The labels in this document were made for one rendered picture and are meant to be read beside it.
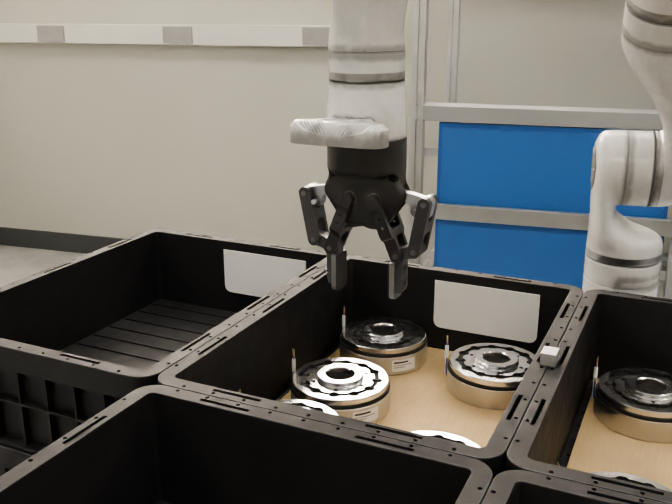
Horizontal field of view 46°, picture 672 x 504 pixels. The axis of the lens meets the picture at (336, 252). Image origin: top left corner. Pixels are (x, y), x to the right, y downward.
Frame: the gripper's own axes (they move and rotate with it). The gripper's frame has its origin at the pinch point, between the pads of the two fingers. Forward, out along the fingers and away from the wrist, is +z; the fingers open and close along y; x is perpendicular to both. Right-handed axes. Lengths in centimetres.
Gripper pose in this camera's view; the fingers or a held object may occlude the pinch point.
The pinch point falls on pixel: (366, 277)
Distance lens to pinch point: 78.3
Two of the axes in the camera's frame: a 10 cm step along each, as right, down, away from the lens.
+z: 0.1, 9.5, 3.0
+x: -4.4, 2.8, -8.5
